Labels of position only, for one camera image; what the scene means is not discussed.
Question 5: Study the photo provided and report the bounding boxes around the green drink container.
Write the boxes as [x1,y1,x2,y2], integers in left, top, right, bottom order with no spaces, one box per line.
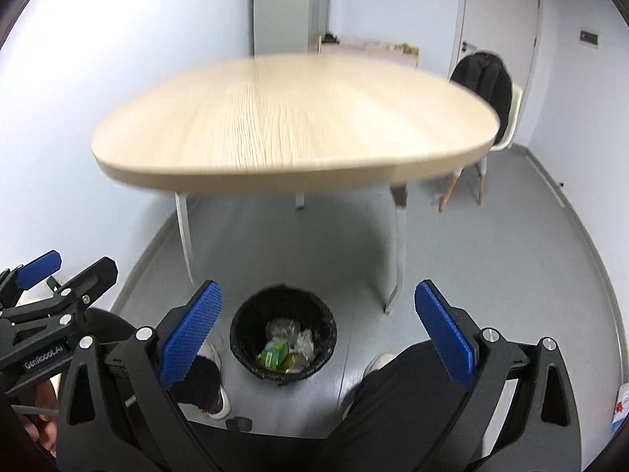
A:
[258,339,291,369]

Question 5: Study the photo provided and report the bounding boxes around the person's left hand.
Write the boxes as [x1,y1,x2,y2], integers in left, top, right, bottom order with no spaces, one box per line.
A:
[22,383,62,460]

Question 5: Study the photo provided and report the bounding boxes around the round wooden table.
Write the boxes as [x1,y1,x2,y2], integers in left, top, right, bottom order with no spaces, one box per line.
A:
[91,54,501,313]

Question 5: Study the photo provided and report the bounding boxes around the white red printed packet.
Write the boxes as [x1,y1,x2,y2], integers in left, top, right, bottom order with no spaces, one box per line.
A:
[611,384,629,433]

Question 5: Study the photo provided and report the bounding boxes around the black lined waste bin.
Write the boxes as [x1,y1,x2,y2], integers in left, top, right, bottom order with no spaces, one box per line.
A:
[230,284,339,380]

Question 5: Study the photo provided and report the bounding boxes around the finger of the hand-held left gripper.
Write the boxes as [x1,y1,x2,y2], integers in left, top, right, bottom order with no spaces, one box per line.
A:
[0,250,62,306]
[0,256,119,343]

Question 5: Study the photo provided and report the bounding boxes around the black backpack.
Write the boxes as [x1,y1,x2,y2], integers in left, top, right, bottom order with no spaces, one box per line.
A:
[449,52,513,146]

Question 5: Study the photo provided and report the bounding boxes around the white chair wooden legs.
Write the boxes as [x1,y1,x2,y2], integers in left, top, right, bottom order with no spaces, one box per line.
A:
[439,52,524,213]

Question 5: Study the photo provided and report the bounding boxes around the person's right white shoe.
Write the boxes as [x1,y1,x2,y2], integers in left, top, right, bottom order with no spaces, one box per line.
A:
[339,352,397,416]

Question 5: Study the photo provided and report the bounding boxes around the grey column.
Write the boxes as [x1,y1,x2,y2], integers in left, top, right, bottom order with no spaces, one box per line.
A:
[253,0,330,60]

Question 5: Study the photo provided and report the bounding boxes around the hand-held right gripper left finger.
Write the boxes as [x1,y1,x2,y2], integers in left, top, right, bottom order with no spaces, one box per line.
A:
[56,280,232,472]

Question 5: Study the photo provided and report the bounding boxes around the clear plastic wrapper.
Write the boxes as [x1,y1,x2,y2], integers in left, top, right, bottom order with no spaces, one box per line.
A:
[265,319,300,340]
[295,329,315,361]

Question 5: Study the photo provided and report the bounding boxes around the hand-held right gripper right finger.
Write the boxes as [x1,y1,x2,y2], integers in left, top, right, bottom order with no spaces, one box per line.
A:
[414,279,585,472]

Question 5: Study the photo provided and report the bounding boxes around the white door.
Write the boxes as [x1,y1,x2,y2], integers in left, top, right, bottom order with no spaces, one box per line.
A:
[449,0,541,82]

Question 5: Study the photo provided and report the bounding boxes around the pale pink low cabinet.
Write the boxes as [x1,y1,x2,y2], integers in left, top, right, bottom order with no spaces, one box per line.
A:
[317,33,421,70]

